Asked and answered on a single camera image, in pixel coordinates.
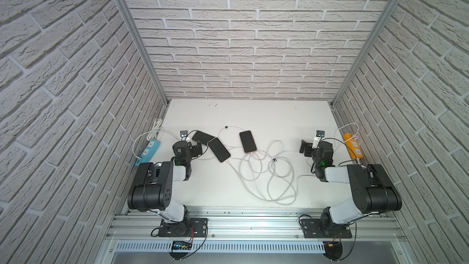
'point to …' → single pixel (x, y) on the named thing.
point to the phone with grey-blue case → (202, 137)
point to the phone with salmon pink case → (248, 142)
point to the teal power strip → (148, 152)
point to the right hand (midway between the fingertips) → (307, 139)
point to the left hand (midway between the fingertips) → (186, 138)
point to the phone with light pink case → (219, 150)
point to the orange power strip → (353, 145)
